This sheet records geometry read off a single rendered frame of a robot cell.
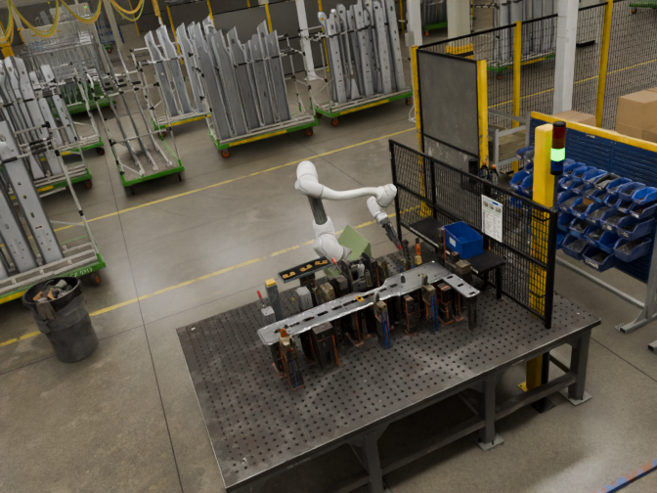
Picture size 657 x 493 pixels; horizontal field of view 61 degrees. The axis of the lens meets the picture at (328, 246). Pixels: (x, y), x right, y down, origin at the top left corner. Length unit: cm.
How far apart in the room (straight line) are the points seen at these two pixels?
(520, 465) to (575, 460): 34
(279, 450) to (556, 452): 185
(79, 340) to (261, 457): 289
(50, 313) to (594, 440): 443
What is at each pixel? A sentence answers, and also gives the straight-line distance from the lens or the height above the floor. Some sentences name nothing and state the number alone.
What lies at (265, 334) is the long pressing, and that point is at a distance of 356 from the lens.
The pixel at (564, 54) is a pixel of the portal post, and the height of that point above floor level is 154.
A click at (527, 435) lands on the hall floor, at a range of 418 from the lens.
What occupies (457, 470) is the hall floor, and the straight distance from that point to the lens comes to 396.
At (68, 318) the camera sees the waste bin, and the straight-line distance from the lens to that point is 556.
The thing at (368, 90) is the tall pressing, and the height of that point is 43.
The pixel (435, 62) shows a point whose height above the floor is 189.
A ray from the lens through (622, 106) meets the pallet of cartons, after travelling 748.
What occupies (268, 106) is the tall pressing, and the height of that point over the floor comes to 64.
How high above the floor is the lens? 308
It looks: 28 degrees down
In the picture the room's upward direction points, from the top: 9 degrees counter-clockwise
